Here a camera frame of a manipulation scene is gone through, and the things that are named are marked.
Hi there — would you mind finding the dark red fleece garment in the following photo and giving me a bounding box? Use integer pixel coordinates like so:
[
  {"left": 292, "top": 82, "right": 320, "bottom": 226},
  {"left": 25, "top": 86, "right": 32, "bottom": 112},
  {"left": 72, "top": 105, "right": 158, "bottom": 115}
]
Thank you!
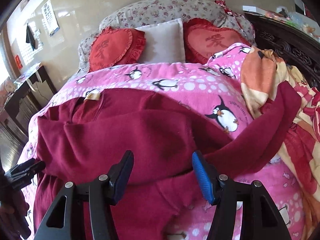
[{"left": 33, "top": 81, "right": 302, "bottom": 240}]

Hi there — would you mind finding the dark wooden side table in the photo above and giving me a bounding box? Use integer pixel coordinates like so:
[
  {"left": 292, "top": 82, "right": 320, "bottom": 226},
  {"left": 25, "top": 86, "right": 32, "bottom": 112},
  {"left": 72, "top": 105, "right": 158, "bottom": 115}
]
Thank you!
[{"left": 4, "top": 63, "right": 57, "bottom": 137}]

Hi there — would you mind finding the pink penguin blanket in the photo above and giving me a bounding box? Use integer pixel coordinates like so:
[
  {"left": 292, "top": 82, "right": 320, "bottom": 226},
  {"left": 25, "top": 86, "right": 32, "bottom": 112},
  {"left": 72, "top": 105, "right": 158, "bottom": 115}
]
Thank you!
[{"left": 19, "top": 43, "right": 304, "bottom": 239}]

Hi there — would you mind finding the left red heart pillow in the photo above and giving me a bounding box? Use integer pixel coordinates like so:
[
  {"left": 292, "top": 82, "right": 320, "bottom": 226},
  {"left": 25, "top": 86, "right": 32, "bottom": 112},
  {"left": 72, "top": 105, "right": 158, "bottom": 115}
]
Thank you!
[{"left": 89, "top": 27, "right": 146, "bottom": 72}]

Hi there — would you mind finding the red heart pillow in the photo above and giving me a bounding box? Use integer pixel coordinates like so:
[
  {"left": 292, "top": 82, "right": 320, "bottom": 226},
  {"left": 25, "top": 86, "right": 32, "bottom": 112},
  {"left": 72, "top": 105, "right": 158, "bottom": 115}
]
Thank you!
[
  {"left": 183, "top": 18, "right": 249, "bottom": 64},
  {"left": 89, "top": 27, "right": 146, "bottom": 72}
]

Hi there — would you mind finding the orange red patterned blanket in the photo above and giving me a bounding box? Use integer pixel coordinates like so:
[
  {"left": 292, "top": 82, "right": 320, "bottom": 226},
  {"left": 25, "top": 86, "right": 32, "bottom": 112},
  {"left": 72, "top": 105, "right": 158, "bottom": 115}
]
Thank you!
[{"left": 239, "top": 47, "right": 319, "bottom": 239}]

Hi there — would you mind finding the white square pillow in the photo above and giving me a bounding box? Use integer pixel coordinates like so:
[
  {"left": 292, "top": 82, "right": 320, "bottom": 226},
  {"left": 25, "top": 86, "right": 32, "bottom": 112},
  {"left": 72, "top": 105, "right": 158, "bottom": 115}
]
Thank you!
[{"left": 137, "top": 18, "right": 185, "bottom": 63}]

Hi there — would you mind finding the dark carved wooden headboard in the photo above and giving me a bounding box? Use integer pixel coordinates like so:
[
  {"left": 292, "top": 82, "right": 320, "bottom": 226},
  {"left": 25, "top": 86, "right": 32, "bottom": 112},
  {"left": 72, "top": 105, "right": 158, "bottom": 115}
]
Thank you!
[{"left": 245, "top": 12, "right": 320, "bottom": 88}]

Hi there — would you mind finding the floral bolster pillow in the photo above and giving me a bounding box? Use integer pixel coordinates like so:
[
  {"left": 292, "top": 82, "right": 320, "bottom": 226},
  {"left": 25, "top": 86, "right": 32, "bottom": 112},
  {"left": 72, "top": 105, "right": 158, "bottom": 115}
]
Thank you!
[{"left": 78, "top": 0, "right": 255, "bottom": 74}]

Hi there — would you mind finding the right red heart pillow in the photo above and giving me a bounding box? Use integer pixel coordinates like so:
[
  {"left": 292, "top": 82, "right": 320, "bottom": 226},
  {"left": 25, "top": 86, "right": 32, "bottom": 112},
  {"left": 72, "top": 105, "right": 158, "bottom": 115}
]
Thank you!
[{"left": 183, "top": 18, "right": 249, "bottom": 64}]

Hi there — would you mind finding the black cloth hanging on wall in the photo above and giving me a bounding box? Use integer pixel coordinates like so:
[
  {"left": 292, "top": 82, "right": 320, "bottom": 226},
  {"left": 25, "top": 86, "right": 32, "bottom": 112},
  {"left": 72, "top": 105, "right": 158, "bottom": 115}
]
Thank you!
[{"left": 25, "top": 24, "right": 37, "bottom": 51}]

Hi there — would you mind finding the eye chart wall poster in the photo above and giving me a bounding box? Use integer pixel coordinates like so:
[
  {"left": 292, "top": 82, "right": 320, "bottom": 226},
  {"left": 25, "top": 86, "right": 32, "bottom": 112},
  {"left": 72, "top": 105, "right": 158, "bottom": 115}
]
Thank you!
[{"left": 41, "top": 0, "right": 60, "bottom": 36}]

